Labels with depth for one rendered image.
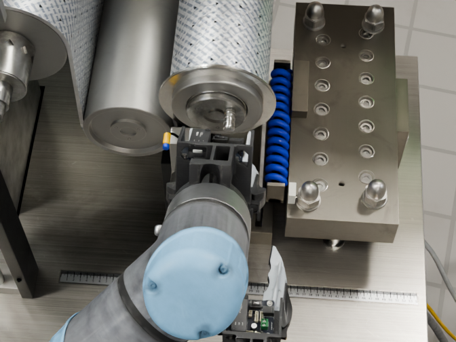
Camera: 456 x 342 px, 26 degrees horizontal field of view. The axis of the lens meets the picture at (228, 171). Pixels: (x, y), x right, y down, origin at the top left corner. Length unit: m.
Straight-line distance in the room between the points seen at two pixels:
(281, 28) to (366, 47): 1.35
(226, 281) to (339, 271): 0.81
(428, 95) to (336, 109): 1.34
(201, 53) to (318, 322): 0.48
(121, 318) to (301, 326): 0.74
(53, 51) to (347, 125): 0.50
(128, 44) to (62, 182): 0.36
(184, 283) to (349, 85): 0.87
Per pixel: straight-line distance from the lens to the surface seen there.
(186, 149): 0.94
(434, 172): 2.70
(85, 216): 1.57
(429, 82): 2.87
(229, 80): 1.20
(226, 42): 1.22
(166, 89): 1.23
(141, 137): 1.33
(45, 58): 1.22
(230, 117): 1.21
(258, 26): 1.26
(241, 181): 0.92
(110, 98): 1.28
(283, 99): 1.51
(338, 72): 1.56
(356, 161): 1.47
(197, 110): 1.23
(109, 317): 0.77
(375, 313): 1.50
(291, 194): 1.40
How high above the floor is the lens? 2.27
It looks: 59 degrees down
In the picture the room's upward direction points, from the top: straight up
